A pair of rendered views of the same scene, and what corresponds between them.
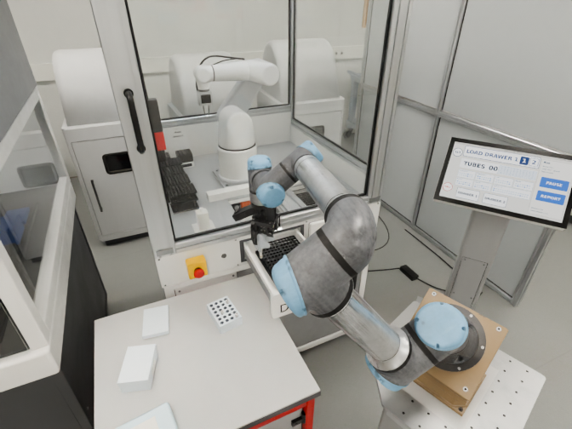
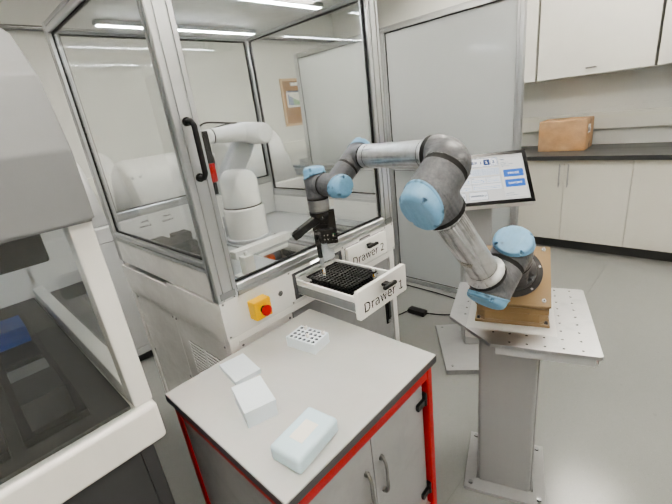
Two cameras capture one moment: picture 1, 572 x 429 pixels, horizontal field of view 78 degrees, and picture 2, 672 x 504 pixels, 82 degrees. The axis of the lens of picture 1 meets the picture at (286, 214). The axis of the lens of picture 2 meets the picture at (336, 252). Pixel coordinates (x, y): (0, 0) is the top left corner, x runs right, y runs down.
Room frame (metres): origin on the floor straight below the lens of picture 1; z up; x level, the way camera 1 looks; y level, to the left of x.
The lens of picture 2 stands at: (-0.24, 0.50, 1.51)
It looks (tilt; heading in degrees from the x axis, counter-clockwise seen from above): 20 degrees down; 340
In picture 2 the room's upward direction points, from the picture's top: 7 degrees counter-clockwise
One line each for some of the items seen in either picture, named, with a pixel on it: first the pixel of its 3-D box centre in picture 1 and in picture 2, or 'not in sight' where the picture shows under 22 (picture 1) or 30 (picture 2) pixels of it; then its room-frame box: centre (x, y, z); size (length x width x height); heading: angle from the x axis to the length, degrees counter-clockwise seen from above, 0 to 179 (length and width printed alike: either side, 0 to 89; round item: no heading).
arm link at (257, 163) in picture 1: (260, 174); (316, 183); (1.01, 0.08, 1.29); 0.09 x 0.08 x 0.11; 17
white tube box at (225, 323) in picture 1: (224, 314); (307, 339); (0.90, 0.23, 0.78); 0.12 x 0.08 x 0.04; 33
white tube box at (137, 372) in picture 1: (139, 367); (254, 400); (0.68, 0.46, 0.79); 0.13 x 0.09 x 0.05; 7
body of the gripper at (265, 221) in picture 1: (264, 216); (323, 226); (1.01, 0.07, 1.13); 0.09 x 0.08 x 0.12; 70
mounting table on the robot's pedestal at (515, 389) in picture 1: (439, 385); (517, 326); (0.67, -0.49, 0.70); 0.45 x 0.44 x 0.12; 44
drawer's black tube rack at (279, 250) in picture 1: (285, 261); (342, 280); (1.09, 0.00, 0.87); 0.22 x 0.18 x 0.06; 25
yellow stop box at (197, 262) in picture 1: (197, 267); (260, 307); (1.05, 0.34, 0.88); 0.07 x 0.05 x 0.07; 115
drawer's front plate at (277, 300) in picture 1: (309, 294); (382, 290); (0.91, -0.08, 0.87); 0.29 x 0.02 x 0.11; 115
